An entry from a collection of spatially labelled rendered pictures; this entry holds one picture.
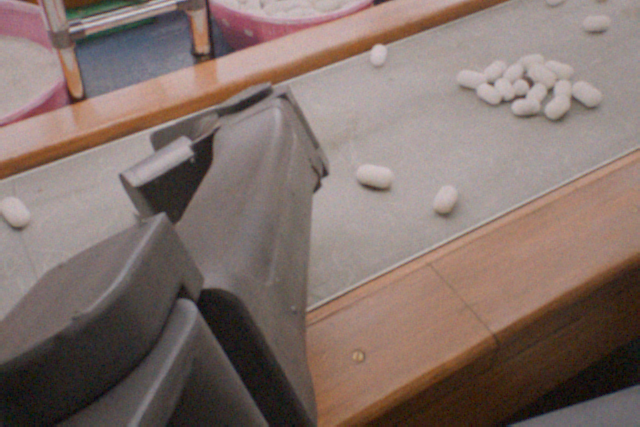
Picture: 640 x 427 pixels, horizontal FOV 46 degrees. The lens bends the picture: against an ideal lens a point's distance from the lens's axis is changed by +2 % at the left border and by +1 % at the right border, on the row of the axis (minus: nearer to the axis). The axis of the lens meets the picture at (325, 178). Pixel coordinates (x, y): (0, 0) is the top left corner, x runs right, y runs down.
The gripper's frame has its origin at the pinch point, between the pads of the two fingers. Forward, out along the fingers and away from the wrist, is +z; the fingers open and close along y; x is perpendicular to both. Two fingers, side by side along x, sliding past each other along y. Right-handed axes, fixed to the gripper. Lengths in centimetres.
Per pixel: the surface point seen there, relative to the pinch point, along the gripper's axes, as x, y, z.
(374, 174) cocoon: 8.5, -14.3, -9.4
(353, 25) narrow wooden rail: -6.9, -27.1, 7.7
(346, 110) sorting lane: 2.2, -18.9, 0.9
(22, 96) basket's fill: -12.1, 11.5, 18.5
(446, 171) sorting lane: 11.3, -22.3, -9.6
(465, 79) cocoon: 3.8, -33.0, -2.9
